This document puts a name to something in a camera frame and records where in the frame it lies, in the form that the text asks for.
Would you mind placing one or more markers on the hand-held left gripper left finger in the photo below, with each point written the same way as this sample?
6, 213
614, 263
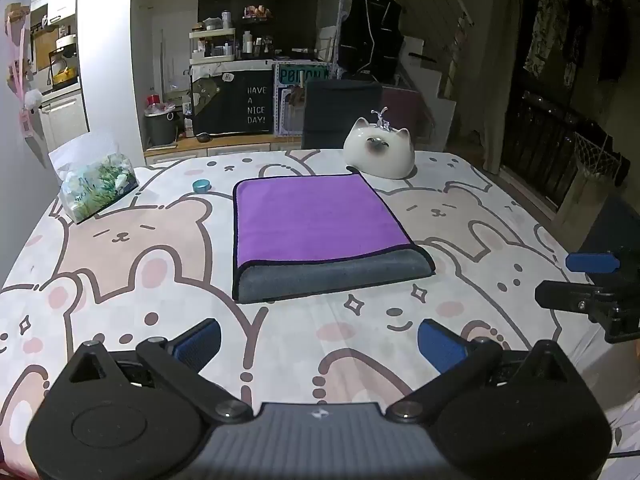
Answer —
199, 347

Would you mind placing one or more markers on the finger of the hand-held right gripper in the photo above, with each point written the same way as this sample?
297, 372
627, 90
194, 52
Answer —
591, 262
562, 296

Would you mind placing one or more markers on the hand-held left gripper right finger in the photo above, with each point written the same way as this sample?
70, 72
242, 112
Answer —
441, 352

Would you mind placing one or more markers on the purple and grey towel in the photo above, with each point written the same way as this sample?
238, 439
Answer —
315, 225

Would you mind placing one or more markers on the white net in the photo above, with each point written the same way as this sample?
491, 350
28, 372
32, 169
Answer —
600, 157

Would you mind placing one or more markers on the bear print tablecloth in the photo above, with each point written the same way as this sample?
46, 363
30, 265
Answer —
125, 255

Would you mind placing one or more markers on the black metal railing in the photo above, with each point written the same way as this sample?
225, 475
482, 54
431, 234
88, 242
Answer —
545, 145

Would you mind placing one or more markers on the small blue cap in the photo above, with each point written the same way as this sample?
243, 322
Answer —
201, 186

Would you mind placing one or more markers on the plant print tissue pack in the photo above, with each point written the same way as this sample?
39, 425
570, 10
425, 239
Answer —
97, 187

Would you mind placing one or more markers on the wooden low counter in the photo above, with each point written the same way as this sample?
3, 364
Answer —
220, 141

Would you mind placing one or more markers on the white cat-shaped ceramic holder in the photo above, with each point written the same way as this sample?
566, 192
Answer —
377, 152

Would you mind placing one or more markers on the grey trash bin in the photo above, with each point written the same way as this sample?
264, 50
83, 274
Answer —
161, 127

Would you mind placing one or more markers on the mauve board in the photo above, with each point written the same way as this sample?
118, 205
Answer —
407, 115

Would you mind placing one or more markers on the hanging clothes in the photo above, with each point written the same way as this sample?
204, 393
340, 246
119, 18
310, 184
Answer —
565, 20

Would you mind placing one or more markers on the black letter board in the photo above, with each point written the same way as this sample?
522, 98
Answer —
240, 105

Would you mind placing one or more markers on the dark chair back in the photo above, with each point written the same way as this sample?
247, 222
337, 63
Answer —
340, 110

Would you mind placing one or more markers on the teal sign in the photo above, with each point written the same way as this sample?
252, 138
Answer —
297, 75

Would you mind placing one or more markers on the white shelf rack with bottles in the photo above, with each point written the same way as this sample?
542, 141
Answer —
212, 47

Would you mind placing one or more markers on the black vest with white trim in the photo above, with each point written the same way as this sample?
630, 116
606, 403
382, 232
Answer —
370, 35

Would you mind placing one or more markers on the black pegboard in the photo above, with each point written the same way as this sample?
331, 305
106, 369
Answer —
290, 15

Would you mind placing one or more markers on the pink ribbon wall hanging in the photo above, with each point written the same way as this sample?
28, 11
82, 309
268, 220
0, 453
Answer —
22, 80

